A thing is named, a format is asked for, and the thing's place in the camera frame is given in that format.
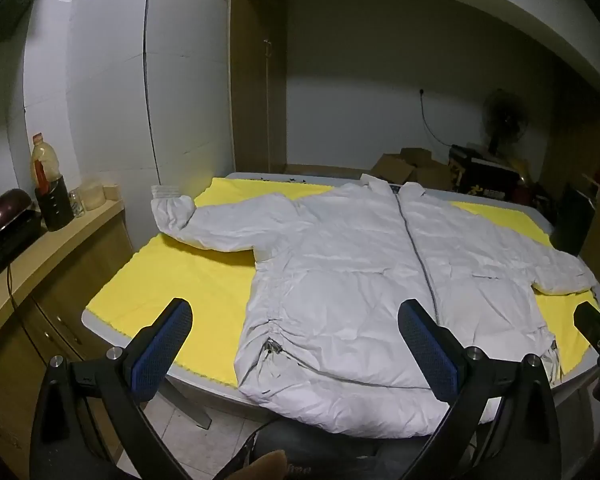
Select white puffer jacket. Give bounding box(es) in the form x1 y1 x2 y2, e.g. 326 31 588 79
151 176 596 439

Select wooden side cabinet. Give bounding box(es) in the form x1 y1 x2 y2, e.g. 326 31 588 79
0 200 133 479

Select yellow towel mat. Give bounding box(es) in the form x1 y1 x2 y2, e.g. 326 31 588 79
82 178 600 390

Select black yellow box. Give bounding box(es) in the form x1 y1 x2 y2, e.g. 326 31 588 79
449 144 528 204

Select dark rice cooker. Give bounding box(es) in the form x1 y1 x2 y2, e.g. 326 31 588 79
0 188 42 274

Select white plastic jar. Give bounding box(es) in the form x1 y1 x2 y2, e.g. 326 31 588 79
79 178 106 211

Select black floor fan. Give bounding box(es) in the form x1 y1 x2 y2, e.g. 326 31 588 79
482 88 530 159

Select cardboard boxes on floor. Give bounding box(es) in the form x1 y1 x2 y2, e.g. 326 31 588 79
370 148 452 191

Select oil bottle orange cap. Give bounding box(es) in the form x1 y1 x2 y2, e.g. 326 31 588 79
31 132 61 194

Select wooden wardrobe door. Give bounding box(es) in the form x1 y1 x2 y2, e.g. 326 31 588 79
228 0 287 174

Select black wall cable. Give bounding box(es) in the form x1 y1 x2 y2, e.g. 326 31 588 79
418 88 454 149

